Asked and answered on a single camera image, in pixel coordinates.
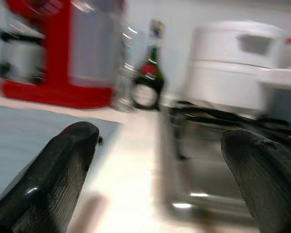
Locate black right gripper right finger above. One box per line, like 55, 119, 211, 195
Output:
220, 128, 291, 233

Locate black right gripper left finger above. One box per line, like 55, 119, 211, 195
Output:
0, 121, 100, 233

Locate blue mat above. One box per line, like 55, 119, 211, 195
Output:
0, 103, 123, 195

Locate stainless steel stove top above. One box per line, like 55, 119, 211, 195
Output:
159, 100, 291, 221

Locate white rice cooker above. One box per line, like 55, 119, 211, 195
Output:
185, 20, 291, 116

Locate red coffee machine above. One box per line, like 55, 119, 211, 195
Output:
0, 0, 116, 109

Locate clear plastic bottle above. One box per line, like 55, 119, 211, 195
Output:
113, 24, 147, 113

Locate dark green glass bottle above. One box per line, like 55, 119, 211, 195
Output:
131, 18, 167, 110

